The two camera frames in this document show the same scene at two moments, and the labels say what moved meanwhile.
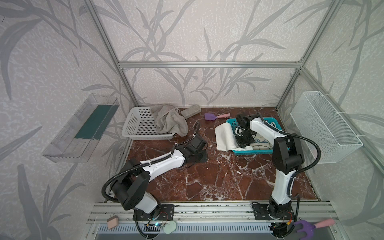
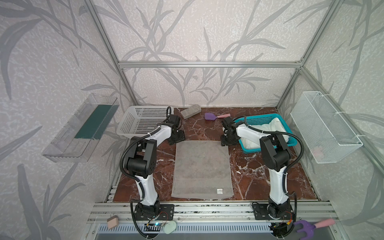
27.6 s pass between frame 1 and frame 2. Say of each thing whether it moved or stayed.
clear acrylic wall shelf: stayed
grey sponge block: stayed
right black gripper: moved
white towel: moved
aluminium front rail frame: stayed
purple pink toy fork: stayed
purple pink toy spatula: stayed
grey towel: moved
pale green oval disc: stayed
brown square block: stayed
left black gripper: moved
